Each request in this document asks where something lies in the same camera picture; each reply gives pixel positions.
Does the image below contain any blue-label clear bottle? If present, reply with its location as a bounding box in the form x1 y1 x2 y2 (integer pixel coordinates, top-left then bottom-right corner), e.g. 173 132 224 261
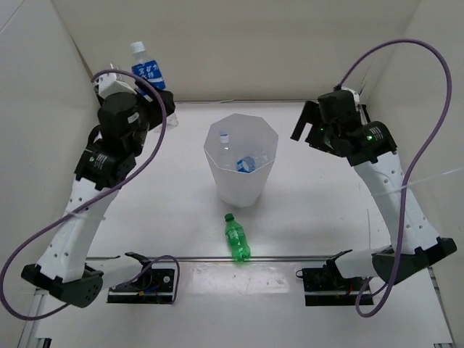
130 41 178 130

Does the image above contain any crushed blue-label water bottle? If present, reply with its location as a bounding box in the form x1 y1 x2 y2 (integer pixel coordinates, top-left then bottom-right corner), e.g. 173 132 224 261
236 156 257 173

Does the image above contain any clear unlabelled plastic bottle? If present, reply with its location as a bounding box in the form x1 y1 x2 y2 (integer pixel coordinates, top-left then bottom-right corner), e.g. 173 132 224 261
217 133 273 172

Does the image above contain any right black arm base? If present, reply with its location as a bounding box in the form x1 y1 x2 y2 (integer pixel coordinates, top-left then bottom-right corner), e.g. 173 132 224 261
295 268 364 307

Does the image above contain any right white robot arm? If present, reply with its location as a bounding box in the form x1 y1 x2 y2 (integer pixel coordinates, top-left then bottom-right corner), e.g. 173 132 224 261
291 90 457 291

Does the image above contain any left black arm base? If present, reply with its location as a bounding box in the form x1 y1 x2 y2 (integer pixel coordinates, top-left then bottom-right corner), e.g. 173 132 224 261
107 257 181 305

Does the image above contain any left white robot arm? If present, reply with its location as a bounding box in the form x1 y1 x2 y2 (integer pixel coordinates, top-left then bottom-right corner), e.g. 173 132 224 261
21 70 175 308

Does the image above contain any white octagonal bin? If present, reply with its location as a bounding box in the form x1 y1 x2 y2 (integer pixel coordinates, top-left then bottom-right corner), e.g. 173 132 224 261
204 114 278 207

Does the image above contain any white zip tie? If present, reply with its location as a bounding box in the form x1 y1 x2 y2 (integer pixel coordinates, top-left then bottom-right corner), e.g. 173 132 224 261
372 167 463 198

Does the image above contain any green soda bottle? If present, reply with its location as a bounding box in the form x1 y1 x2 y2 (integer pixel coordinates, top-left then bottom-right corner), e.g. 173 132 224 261
225 213 251 262

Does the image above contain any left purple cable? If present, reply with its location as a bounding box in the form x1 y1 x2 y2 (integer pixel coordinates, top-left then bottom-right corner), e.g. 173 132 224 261
0 68 178 320

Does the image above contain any aluminium table frame rail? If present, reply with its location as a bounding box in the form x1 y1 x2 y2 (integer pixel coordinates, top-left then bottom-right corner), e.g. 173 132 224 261
349 103 454 344

